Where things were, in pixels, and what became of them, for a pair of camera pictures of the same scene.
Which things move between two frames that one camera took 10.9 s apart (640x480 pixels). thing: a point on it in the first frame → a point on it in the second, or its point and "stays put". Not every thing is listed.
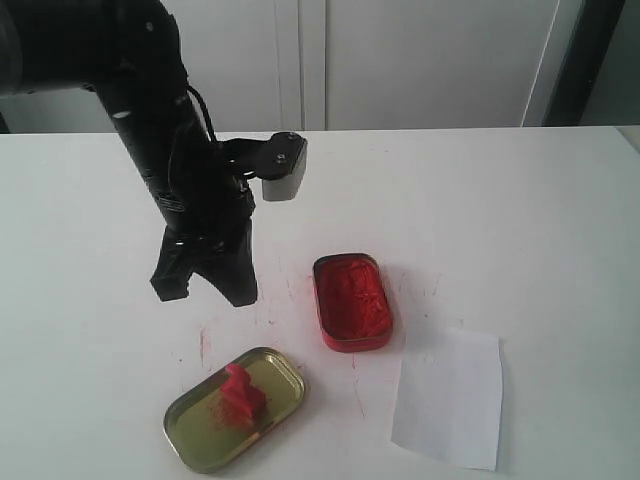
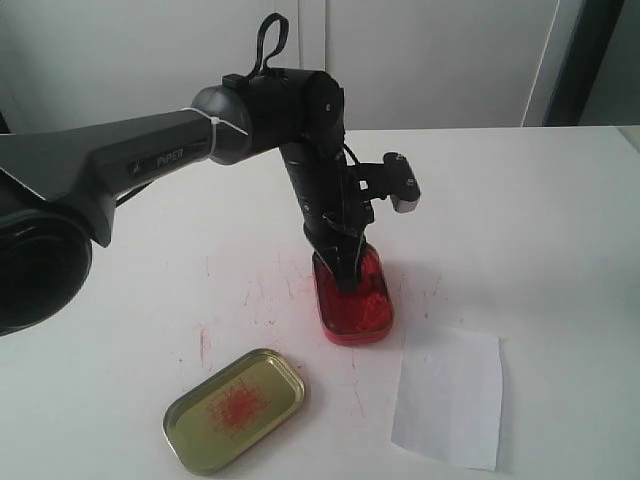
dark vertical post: (596, 26) stays put
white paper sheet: (449, 395) stays put
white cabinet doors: (341, 65) stays put
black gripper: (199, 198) → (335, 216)
